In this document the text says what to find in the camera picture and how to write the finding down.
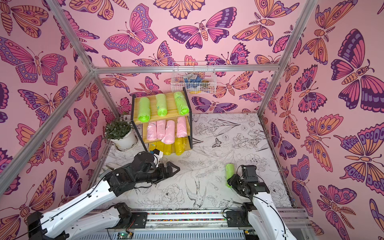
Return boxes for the green bag roll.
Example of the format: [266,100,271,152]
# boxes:
[138,97,151,123]
[226,164,235,188]

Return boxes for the yellow bag roll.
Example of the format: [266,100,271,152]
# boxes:
[164,144,172,156]
[156,141,165,152]
[148,142,157,151]
[174,138,188,156]

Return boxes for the pink bag roll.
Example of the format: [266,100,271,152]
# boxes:
[162,120,176,145]
[177,117,188,138]
[147,122,158,141]
[156,120,167,140]

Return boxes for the green bag roll two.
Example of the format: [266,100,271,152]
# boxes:
[156,94,168,117]

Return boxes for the green bag roll one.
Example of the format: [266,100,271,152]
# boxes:
[174,92,190,116]

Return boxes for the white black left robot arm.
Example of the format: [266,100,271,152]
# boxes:
[27,151,180,240]

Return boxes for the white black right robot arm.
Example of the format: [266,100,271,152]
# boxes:
[227,165,296,240]

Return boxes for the potted green plant white pot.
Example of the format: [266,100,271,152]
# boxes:
[104,116,138,152]

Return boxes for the blue items in basket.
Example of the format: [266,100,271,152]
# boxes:
[183,74,204,85]

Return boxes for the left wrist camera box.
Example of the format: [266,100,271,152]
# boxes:
[150,149,164,165]

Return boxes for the wooden three-tier shelf black frame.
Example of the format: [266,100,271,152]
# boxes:
[130,87,194,158]

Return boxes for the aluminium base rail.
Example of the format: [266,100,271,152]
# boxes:
[59,208,316,240]

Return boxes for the white wire wall basket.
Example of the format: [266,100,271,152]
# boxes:
[170,60,217,95]

